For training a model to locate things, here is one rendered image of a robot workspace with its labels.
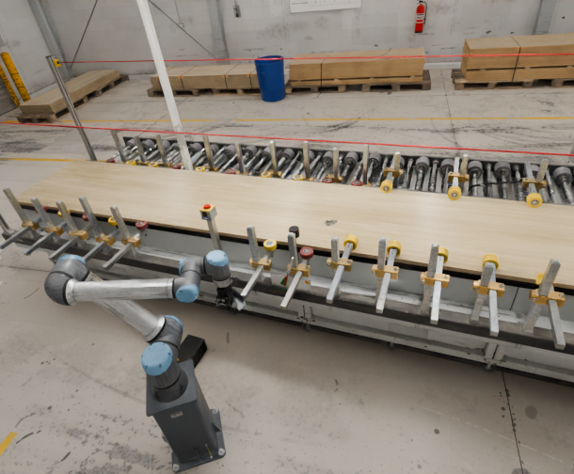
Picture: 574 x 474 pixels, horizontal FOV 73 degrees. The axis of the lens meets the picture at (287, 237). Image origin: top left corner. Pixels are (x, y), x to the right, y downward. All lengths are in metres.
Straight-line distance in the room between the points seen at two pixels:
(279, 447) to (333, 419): 0.37
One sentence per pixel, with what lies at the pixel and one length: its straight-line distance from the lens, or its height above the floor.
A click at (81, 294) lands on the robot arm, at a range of 1.87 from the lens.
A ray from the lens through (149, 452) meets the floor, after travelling 2.87.
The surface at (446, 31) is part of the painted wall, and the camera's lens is 8.96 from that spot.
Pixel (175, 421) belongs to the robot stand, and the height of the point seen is 0.45.
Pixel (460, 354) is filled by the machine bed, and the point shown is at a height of 0.14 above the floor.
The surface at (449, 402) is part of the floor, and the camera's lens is 2.86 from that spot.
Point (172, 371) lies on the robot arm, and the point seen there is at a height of 0.77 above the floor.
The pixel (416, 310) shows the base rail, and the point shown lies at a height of 0.70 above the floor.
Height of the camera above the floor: 2.42
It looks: 37 degrees down
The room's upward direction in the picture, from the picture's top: 7 degrees counter-clockwise
